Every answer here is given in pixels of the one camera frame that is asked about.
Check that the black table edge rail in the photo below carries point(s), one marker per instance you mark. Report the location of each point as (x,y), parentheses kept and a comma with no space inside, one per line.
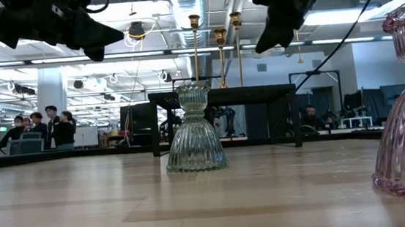
(63,156)

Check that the silver ceiling duct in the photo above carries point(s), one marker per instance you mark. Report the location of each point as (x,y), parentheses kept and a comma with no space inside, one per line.
(187,1)

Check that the ceiling light strip rail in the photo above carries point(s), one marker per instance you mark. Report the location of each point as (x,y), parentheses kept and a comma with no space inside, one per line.
(62,60)

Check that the teal office chair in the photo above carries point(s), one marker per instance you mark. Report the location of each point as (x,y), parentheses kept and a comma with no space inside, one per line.
(25,145)

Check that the black metal frame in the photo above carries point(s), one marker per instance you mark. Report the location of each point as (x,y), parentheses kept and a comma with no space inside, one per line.
(339,94)

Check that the tall gold candlestick holder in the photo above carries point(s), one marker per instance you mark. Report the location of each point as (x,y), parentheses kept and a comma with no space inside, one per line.
(196,51)
(238,51)

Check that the white column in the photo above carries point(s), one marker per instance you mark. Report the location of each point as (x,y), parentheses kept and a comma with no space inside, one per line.
(51,88)

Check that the short gold candlestick holder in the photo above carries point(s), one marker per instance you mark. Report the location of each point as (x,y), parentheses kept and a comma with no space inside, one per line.
(221,60)

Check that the person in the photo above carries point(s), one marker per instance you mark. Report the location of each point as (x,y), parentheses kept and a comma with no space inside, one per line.
(311,116)
(66,132)
(52,123)
(37,126)
(16,131)

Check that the white cabinet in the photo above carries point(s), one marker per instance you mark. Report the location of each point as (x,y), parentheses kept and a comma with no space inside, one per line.
(87,136)

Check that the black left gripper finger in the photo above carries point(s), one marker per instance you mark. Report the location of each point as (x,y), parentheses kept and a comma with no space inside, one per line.
(95,54)
(100,32)

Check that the clear ribbed glass candle holder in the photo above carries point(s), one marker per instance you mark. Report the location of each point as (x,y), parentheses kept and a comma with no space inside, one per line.
(195,140)

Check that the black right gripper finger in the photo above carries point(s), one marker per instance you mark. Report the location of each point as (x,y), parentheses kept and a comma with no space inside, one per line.
(289,34)
(269,39)

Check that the small white table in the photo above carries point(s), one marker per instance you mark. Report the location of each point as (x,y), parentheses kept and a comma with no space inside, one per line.
(356,119)

